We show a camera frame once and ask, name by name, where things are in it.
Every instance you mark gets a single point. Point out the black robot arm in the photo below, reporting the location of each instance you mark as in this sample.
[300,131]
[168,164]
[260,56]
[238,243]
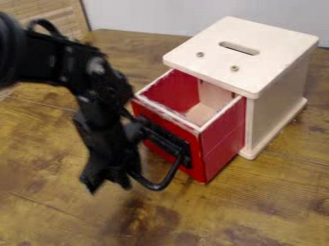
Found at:
[38,55]

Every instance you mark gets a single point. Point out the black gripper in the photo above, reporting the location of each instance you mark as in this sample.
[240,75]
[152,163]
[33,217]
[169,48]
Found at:
[113,152]

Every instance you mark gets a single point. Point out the red drawer front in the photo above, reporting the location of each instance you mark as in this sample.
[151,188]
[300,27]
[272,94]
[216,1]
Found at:
[203,114]

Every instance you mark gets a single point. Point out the white wooden drawer box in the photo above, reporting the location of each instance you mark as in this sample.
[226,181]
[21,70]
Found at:
[259,61]

